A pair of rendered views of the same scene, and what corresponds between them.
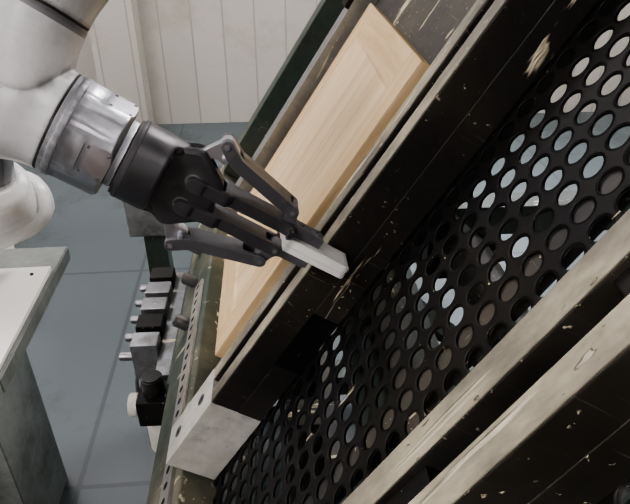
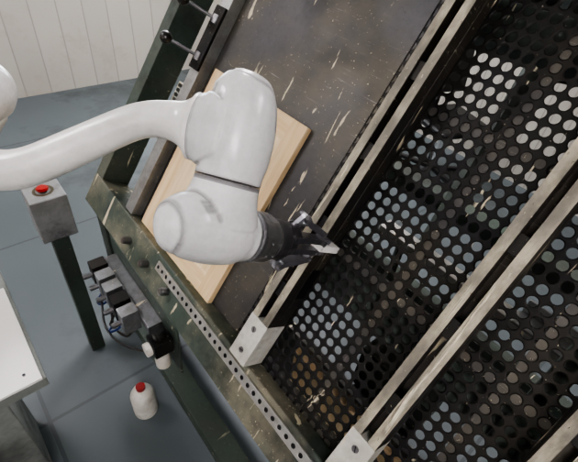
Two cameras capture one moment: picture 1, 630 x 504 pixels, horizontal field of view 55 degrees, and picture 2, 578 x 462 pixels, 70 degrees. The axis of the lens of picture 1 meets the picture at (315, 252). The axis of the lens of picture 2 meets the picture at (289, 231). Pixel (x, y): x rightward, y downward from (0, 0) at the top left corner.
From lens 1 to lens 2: 0.57 m
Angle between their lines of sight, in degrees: 33
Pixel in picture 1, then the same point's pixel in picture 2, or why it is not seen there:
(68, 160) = (265, 253)
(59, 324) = not seen: outside the picture
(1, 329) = (12, 346)
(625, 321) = (518, 263)
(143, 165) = (287, 242)
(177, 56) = not seen: outside the picture
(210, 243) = (294, 260)
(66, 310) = not seen: outside the picture
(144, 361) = (131, 323)
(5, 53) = (250, 218)
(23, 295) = (4, 316)
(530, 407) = (494, 291)
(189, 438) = (255, 349)
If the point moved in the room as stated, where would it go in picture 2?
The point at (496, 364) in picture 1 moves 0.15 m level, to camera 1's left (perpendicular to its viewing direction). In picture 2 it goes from (473, 281) to (416, 317)
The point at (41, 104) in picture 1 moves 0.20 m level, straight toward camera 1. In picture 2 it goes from (258, 234) to (376, 291)
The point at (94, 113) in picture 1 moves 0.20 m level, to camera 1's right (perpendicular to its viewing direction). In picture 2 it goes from (272, 228) to (361, 194)
